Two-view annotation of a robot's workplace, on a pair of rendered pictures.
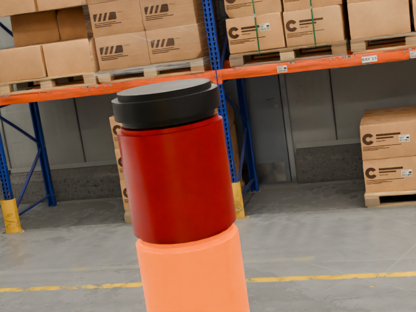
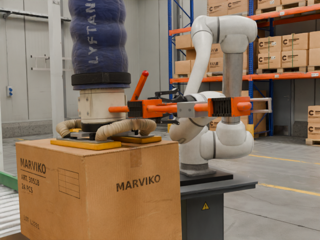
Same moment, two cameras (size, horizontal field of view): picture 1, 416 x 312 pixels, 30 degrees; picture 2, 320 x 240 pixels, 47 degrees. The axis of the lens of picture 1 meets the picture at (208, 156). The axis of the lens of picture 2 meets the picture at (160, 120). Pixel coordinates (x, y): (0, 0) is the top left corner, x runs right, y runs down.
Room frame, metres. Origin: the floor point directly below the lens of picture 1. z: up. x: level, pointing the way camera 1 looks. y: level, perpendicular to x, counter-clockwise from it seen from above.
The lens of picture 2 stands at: (-0.84, -2.61, 1.23)
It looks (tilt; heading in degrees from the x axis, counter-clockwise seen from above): 4 degrees down; 29
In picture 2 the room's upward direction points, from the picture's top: 1 degrees counter-clockwise
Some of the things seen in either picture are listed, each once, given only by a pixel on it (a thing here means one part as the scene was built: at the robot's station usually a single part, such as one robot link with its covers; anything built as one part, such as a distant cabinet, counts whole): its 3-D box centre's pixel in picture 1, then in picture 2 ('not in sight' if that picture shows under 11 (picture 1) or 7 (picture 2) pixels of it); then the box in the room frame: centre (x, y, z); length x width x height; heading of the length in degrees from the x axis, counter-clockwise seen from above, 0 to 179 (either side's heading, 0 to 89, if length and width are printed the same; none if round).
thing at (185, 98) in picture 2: not in sight; (180, 106); (0.36, -2.03, 1.17); 0.09 x 0.07 x 0.08; 163
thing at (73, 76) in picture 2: not in sight; (102, 79); (0.29, -1.73, 1.28); 0.23 x 0.23 x 0.04
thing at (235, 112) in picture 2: not in sight; (228, 106); (0.09, -2.30, 1.18); 0.08 x 0.07 x 0.05; 72
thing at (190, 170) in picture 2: not in sight; (192, 166); (1.03, -1.78, 0.80); 0.22 x 0.18 x 0.06; 57
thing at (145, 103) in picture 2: not in sight; (145, 108); (0.21, -1.97, 1.17); 0.10 x 0.08 x 0.06; 162
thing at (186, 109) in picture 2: not in sight; (192, 109); (0.14, -2.17, 1.17); 0.07 x 0.07 x 0.04; 72
